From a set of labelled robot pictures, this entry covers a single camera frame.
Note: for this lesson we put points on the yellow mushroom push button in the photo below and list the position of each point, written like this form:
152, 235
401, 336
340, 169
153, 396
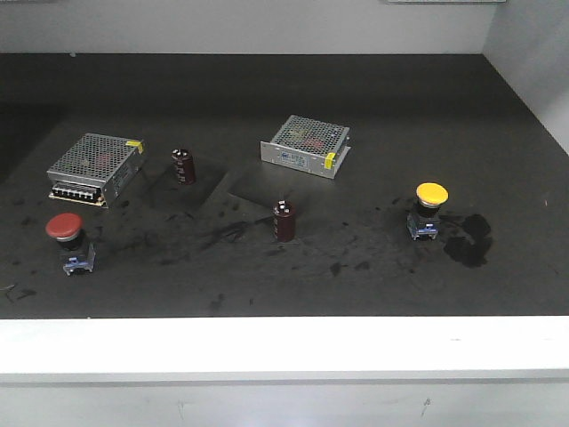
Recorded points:
423, 220

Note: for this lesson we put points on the red mushroom push button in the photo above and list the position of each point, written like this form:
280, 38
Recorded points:
76, 249

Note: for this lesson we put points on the right dark red capacitor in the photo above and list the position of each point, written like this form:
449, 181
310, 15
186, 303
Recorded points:
284, 221

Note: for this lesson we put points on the dark red capacitor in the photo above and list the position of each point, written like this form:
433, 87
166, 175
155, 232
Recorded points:
284, 221
184, 166

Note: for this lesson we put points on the right mesh power supply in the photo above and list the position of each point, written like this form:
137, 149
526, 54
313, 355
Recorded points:
309, 146

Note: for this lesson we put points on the mesh power supply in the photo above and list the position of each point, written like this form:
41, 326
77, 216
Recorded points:
96, 169
309, 146

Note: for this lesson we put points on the left dark red capacitor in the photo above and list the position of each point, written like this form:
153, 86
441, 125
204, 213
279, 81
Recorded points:
184, 166

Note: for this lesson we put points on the left mesh power supply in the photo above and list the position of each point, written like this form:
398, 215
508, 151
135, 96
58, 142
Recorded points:
96, 169

